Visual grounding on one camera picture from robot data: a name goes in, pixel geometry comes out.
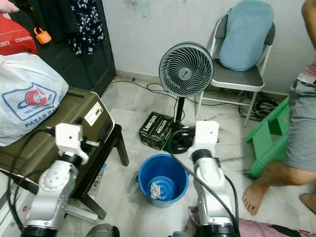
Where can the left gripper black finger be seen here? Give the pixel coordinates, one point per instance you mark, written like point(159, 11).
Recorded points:
point(104, 136)

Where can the blue white paper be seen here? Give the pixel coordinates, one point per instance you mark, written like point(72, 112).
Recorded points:
point(159, 190)

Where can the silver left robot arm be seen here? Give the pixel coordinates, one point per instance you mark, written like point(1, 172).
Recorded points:
point(52, 192)

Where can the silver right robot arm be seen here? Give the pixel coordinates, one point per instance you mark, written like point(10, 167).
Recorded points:
point(212, 192)

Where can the black green beverage carton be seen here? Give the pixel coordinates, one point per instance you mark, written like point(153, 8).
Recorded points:
point(155, 129)

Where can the brown hard case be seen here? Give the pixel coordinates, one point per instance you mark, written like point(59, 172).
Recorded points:
point(79, 106)

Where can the blue plastic bucket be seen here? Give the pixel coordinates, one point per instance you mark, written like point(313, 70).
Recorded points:
point(150, 173)

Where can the black cabinet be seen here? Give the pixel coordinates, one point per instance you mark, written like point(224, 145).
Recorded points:
point(94, 74)

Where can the grey standing fan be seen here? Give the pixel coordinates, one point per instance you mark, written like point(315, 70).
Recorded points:
point(185, 69)

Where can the grey metal folding chair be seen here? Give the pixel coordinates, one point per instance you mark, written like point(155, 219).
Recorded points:
point(237, 79)

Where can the green plastic stool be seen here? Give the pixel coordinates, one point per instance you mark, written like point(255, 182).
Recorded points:
point(269, 143)

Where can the robot left leg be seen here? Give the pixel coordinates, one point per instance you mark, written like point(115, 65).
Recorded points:
point(102, 231)

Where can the white plastic bag blue logo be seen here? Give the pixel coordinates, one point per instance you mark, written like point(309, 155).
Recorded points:
point(24, 84)

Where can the black floral garment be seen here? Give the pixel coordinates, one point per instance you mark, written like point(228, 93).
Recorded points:
point(86, 24)

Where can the person in grey shorts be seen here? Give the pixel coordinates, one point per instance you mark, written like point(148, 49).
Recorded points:
point(301, 128)

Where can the orange padlock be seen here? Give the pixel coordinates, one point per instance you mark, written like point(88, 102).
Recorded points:
point(43, 35)

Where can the light blue cushion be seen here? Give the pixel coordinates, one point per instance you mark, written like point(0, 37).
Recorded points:
point(247, 34)

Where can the red racket bag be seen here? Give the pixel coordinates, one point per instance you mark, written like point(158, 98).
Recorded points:
point(15, 39)

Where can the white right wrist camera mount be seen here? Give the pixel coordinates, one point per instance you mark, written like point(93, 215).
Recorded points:
point(207, 136)

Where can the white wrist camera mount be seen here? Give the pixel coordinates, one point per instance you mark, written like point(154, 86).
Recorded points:
point(69, 138)
point(207, 136)

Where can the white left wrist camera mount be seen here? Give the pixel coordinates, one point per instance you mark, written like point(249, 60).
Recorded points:
point(69, 138)

